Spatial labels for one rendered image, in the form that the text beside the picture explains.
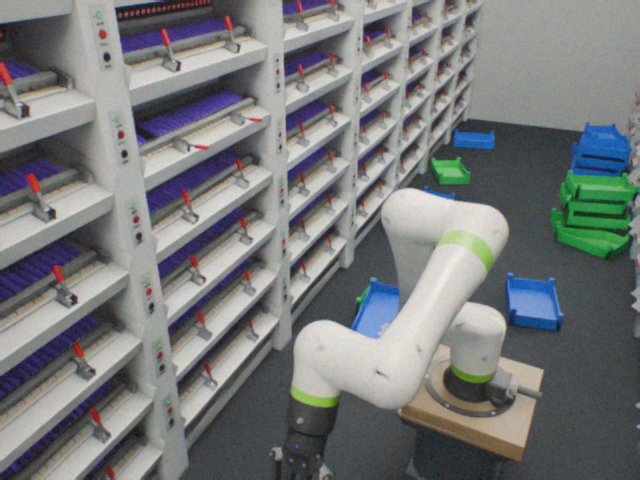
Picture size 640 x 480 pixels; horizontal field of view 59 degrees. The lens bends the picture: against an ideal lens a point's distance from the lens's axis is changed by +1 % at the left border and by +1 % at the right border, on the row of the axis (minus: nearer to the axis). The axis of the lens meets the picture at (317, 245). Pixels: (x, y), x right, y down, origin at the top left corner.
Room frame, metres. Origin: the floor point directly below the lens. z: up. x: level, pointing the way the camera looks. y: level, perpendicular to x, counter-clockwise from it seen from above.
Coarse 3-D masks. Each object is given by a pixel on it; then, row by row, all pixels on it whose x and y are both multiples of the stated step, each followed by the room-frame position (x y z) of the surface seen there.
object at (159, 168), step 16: (208, 80) 1.74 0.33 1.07; (224, 80) 1.82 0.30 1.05; (240, 80) 1.80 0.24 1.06; (240, 96) 1.80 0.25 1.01; (256, 96) 1.77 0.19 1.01; (256, 112) 1.72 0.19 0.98; (224, 128) 1.56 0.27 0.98; (240, 128) 1.59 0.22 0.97; (256, 128) 1.69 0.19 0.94; (208, 144) 1.44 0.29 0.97; (224, 144) 1.52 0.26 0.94; (144, 160) 1.20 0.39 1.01; (160, 160) 1.30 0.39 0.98; (176, 160) 1.32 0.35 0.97; (192, 160) 1.38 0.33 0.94; (144, 176) 1.21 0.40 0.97; (160, 176) 1.27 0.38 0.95
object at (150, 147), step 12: (228, 108) 1.64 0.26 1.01; (240, 108) 1.68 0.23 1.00; (204, 120) 1.52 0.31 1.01; (216, 120) 1.56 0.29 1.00; (228, 120) 1.59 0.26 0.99; (180, 132) 1.41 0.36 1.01; (192, 132) 1.46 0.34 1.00; (144, 144) 1.31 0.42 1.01; (156, 144) 1.32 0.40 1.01; (168, 144) 1.37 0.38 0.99
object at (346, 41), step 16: (352, 0) 2.39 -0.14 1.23; (352, 32) 2.39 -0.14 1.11; (352, 48) 2.39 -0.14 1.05; (352, 80) 2.39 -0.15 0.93; (336, 96) 2.42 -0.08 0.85; (352, 96) 2.39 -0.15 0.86; (352, 128) 2.40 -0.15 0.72; (352, 144) 2.41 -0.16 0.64; (352, 160) 2.41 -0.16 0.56; (352, 192) 2.42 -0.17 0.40; (336, 224) 2.41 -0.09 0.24; (352, 240) 2.44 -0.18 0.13; (352, 256) 2.45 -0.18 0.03
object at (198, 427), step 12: (336, 264) 2.37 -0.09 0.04; (324, 276) 2.24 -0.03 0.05; (312, 288) 2.13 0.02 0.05; (300, 300) 2.03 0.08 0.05; (300, 312) 2.00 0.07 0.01; (264, 348) 1.72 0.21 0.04; (252, 360) 1.64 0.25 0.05; (240, 372) 1.57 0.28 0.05; (228, 384) 1.51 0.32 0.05; (240, 384) 1.55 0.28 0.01; (228, 396) 1.48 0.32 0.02; (216, 408) 1.41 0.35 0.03; (204, 420) 1.35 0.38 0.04; (192, 432) 1.29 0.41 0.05
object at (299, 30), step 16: (288, 0) 2.21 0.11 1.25; (304, 0) 2.30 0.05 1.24; (320, 0) 2.39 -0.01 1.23; (336, 0) 2.42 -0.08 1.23; (288, 16) 2.02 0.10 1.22; (304, 16) 2.13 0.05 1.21; (320, 16) 2.24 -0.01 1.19; (336, 16) 2.24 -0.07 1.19; (352, 16) 2.39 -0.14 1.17; (288, 32) 1.94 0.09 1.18; (304, 32) 1.99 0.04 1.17; (320, 32) 2.10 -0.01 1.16; (336, 32) 2.25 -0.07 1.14; (288, 48) 1.89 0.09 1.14
